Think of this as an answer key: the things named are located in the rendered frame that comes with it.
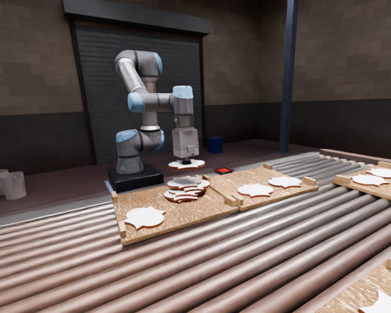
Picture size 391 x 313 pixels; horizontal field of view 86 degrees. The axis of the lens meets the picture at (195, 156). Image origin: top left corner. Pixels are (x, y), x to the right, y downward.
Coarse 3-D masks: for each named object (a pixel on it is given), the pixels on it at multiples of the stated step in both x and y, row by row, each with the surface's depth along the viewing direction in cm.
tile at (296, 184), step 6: (270, 180) 99; (276, 180) 98; (282, 180) 98; (288, 180) 98; (294, 180) 97; (300, 180) 97; (276, 186) 93; (282, 186) 92; (288, 186) 91; (294, 186) 92; (300, 186) 91
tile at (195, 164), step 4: (180, 160) 92; (192, 160) 91; (196, 160) 91; (200, 160) 91; (172, 164) 87; (176, 164) 87; (180, 164) 86; (192, 164) 86; (196, 164) 85; (200, 164) 85; (204, 164) 87; (172, 168) 84; (176, 168) 83; (180, 168) 81; (184, 168) 82; (188, 168) 82; (192, 168) 82; (196, 168) 82
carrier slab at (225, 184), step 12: (264, 168) 119; (216, 180) 104; (228, 180) 104; (240, 180) 103; (252, 180) 102; (264, 180) 102; (216, 192) 94; (228, 192) 90; (276, 192) 88; (288, 192) 88; (300, 192) 88; (252, 204) 78; (264, 204) 81
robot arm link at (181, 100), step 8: (176, 88) 78; (184, 88) 77; (176, 96) 78; (184, 96) 78; (192, 96) 80; (176, 104) 79; (184, 104) 78; (192, 104) 81; (176, 112) 80; (184, 112) 79; (192, 112) 81
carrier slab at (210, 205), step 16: (144, 192) 94; (160, 192) 93; (208, 192) 91; (128, 208) 80; (160, 208) 79; (176, 208) 78; (192, 208) 78; (208, 208) 77; (224, 208) 77; (176, 224) 68; (192, 224) 69; (128, 240) 61
